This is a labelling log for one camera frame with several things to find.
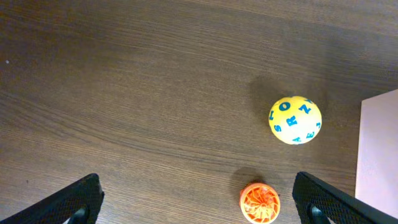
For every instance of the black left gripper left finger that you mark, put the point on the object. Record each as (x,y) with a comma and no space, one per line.
(80,202)

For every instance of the yellow ball with blue letters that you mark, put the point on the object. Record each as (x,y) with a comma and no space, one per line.
(295,120)

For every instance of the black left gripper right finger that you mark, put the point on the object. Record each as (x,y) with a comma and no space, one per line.
(319,202)

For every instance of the pale pink open box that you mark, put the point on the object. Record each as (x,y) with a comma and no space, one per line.
(376,174)

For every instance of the orange round wheel toy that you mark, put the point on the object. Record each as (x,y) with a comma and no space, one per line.
(259,203)

